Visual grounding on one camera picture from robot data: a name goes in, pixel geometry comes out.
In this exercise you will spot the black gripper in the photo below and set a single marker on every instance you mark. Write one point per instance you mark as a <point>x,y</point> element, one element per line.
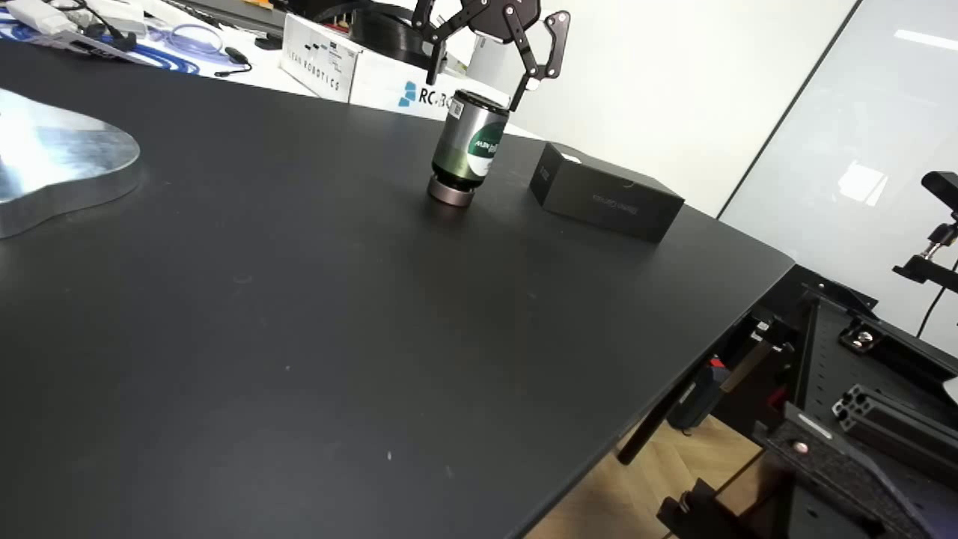
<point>499,13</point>

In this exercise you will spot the green and silver can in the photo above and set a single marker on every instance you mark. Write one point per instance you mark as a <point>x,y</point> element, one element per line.
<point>468,140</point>

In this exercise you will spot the white box with blue logo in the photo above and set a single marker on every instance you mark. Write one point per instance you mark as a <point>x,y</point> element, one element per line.
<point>400,94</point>

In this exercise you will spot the white box with dark print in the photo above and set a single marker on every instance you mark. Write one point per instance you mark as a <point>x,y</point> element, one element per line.
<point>318,59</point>

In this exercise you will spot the black rectangular box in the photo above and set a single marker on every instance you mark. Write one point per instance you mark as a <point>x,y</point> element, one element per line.
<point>599,204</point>

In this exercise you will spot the black rounded object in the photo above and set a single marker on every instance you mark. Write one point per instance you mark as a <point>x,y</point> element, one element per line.
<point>391,32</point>

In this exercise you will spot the blue transparent plastic bag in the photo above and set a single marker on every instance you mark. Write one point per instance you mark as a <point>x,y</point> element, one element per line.
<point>191,49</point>

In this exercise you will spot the clear plastic sheet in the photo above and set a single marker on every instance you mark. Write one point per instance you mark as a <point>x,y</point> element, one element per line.
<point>48,150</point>

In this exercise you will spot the black aluminium extrusion bar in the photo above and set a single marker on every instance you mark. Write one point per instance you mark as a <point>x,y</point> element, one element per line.
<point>900,423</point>

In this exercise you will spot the black camera on stand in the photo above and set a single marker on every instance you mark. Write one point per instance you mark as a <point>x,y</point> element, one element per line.
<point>945,189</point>

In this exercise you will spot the black perforated rail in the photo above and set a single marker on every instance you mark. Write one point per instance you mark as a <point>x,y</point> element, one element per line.
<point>833,484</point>

